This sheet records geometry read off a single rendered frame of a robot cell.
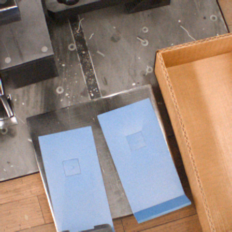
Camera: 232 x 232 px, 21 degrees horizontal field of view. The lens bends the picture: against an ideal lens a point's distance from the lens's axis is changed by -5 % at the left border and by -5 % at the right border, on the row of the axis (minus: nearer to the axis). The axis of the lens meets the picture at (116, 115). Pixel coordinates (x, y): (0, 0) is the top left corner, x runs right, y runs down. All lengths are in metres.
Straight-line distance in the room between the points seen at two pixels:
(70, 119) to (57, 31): 0.14
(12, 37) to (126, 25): 0.18
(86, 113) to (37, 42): 0.12
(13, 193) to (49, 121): 0.11
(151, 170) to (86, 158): 0.08
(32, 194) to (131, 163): 0.14
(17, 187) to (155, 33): 0.29
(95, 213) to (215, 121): 0.20
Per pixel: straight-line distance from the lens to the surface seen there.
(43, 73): 0.84
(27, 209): 0.83
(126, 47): 0.88
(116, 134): 0.81
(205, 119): 0.85
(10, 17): 0.67
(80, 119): 0.83
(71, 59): 0.87
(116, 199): 0.80
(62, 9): 0.82
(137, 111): 0.82
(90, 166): 0.81
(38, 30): 0.80
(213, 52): 0.86
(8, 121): 0.77
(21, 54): 0.79
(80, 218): 0.80
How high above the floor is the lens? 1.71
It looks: 74 degrees down
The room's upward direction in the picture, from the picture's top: 1 degrees counter-clockwise
